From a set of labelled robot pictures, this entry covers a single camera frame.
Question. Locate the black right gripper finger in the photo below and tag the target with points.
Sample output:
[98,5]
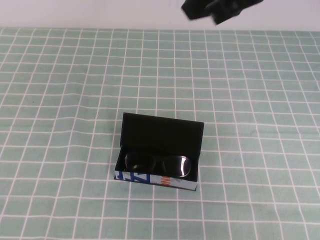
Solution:
[196,8]
[230,10]

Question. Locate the black printed glasses case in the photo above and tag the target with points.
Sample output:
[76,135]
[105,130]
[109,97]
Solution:
[162,132]

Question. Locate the black framed glasses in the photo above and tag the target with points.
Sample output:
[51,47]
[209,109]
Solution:
[180,166]

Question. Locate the green white-checked tablecloth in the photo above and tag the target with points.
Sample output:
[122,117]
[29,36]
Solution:
[75,100]

